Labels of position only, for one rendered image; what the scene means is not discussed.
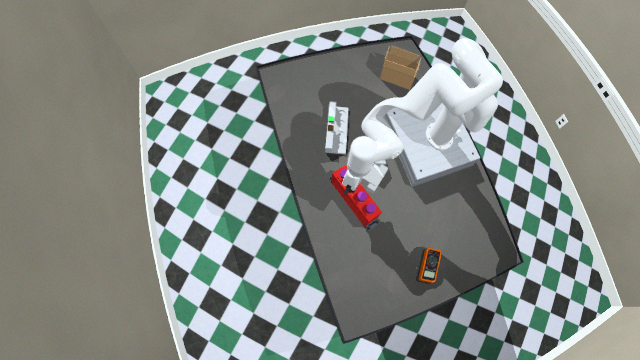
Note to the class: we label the orange digital multimeter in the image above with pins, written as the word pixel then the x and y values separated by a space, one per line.
pixel 430 265

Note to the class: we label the brown cardboard box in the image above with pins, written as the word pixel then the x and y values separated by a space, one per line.
pixel 398 74

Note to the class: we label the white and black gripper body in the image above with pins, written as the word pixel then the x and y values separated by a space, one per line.
pixel 351 180

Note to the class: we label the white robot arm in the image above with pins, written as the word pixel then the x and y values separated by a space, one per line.
pixel 439 85

